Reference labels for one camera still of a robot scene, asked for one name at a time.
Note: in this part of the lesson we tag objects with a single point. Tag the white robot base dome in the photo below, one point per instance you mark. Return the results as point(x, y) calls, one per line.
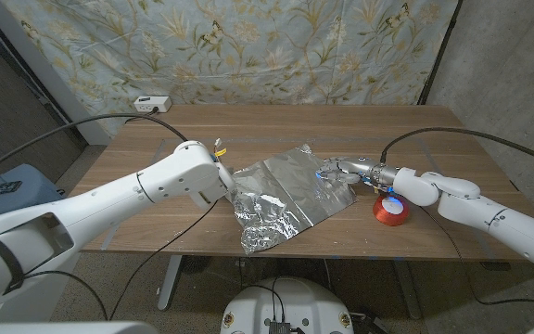
point(295, 301)

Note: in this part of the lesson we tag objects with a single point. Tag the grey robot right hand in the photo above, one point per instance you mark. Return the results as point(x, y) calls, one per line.
point(348, 169)

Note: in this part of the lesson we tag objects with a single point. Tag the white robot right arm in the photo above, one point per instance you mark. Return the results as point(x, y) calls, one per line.
point(466, 192)

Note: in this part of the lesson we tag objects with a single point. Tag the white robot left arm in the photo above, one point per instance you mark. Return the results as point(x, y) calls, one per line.
point(109, 204)

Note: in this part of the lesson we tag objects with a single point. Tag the crinkled aluminum foil sheet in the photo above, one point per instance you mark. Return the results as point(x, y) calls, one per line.
point(295, 190)

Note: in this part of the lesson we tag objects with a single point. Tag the black label on bin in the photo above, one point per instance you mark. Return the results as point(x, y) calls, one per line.
point(0, 188)

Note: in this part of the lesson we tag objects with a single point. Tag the red tape roll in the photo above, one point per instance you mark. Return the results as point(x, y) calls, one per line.
point(387, 218)

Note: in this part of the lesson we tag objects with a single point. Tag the white power strip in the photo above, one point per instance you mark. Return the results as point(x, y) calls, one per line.
point(151, 104)

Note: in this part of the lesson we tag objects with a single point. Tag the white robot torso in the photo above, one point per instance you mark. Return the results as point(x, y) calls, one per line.
point(63, 328)

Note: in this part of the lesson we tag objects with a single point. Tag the blue plastic bin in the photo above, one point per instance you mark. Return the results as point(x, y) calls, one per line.
point(30, 199)

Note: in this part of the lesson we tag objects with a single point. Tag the small grey box on base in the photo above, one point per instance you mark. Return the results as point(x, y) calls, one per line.
point(279, 327)

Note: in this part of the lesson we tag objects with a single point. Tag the grey metal table leg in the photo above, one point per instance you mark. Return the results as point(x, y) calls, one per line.
point(408, 292)
point(169, 283)

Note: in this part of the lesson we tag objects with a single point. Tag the floral light blue backdrop cloth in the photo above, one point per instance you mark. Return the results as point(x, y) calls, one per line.
point(248, 46)

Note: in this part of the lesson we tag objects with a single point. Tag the black backdrop stand pole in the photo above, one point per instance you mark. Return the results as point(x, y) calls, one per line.
point(438, 51)

